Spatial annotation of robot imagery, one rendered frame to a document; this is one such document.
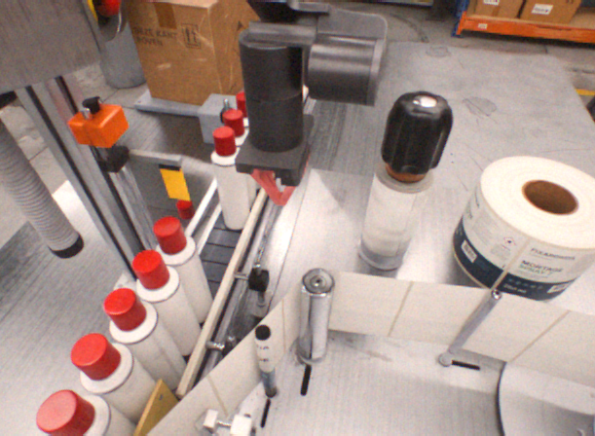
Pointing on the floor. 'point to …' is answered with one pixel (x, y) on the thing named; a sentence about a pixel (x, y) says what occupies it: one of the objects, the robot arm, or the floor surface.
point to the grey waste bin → (122, 61)
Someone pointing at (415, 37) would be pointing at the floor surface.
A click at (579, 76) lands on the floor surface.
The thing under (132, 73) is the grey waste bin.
